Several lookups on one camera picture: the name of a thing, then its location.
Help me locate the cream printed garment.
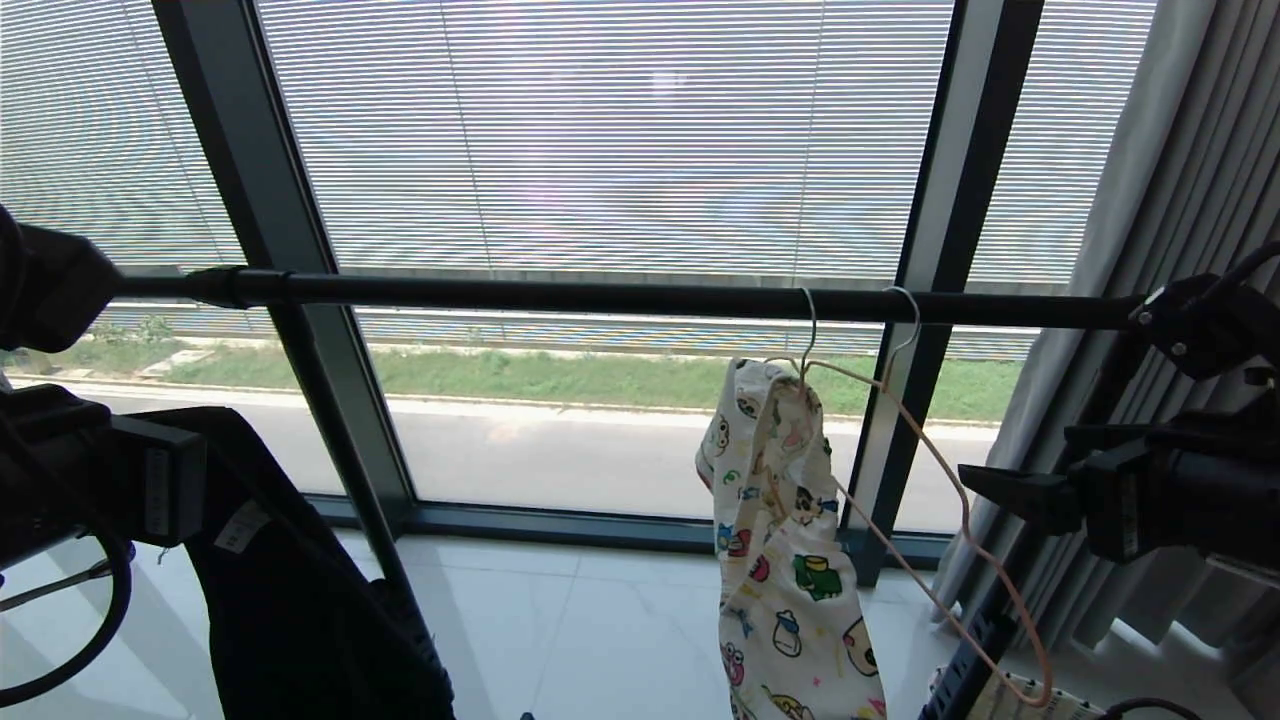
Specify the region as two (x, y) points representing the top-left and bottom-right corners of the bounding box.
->
(697, 358), (889, 720)

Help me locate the white laundry basket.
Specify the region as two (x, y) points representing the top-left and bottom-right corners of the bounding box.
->
(930, 665), (1201, 720)

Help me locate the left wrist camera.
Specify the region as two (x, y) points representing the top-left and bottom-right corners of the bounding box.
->
(0, 205), (123, 353)

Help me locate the black garment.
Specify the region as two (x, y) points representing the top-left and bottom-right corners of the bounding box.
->
(130, 405), (456, 720)

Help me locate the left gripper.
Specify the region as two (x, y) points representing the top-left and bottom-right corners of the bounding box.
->
(0, 385), (208, 569)

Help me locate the pink clothes hanger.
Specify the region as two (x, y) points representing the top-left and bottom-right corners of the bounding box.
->
(765, 287), (831, 401)
(805, 287), (1054, 709)

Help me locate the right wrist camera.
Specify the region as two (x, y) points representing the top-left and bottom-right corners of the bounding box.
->
(1130, 272), (1280, 381)

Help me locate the grey curtain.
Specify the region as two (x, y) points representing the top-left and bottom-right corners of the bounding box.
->
(930, 0), (1280, 701)

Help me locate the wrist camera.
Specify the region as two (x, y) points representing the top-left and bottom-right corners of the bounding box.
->
(0, 205), (123, 353)
(1130, 272), (1280, 381)

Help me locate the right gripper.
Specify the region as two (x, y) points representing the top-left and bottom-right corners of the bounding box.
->
(1065, 420), (1280, 586)

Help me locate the window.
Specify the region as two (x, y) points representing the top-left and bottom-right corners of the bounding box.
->
(0, 0), (1159, 586)

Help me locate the black clothes rack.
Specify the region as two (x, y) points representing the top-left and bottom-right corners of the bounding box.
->
(110, 267), (1151, 720)

